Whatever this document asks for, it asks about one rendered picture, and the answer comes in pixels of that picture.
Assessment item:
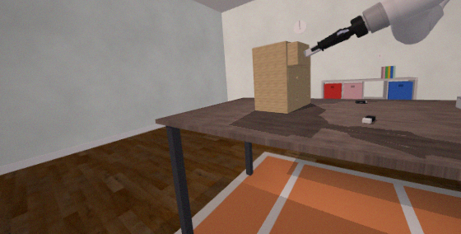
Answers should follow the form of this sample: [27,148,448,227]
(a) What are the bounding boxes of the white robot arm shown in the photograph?
[361,0,450,44]

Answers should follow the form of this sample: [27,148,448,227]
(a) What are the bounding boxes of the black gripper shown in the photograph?
[303,16,369,57]

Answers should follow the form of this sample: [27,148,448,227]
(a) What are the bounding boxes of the light wooden chest of drawers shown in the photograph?
[252,41,310,114]

